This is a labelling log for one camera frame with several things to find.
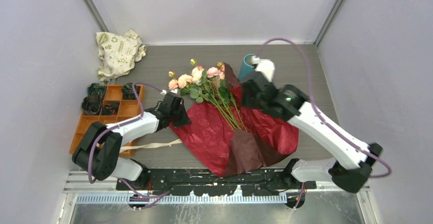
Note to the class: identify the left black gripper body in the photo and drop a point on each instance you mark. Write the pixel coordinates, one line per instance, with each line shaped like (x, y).
(179, 117)

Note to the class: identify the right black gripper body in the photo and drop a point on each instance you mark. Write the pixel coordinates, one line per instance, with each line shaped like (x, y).
(249, 101)

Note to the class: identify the cream printed ribbon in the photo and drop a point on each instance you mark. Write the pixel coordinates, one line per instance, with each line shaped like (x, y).
(150, 145)

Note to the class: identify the pink flower bouquet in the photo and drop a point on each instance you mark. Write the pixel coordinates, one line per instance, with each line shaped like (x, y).
(209, 85)

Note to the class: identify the dark red wrapping paper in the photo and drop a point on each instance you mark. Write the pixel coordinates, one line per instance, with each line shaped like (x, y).
(227, 152)

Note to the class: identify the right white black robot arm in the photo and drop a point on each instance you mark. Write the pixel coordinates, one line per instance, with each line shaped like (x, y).
(352, 160)

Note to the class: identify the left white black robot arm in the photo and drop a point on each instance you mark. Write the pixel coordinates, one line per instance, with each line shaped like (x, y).
(99, 149)

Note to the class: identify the teal cylindrical vase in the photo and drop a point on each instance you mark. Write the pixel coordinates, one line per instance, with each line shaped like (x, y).
(246, 67)

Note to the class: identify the dark rolled item top-right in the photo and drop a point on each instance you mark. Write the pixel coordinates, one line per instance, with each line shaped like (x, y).
(127, 92)

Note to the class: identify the orange compartment tray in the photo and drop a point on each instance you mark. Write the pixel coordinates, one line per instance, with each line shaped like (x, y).
(127, 109)

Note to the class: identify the cream printed cloth bag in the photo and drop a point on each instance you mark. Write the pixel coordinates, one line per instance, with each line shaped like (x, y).
(118, 53)

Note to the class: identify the dark rolled item top-left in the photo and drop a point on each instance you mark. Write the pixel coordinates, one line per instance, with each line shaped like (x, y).
(96, 89)

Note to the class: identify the dark rolled item left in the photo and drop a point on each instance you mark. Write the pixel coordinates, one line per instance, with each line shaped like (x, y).
(91, 105)

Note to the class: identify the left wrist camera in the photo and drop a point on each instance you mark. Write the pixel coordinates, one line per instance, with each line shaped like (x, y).
(165, 92)

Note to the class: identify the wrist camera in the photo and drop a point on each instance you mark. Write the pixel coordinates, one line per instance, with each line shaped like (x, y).
(265, 66)
(165, 92)

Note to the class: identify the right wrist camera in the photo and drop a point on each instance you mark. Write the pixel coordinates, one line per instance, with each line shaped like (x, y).
(265, 66)

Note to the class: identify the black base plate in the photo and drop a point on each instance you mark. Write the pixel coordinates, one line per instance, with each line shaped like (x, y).
(183, 182)

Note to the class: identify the aluminium rail frame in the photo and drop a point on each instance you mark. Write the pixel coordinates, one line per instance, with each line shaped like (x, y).
(114, 191)

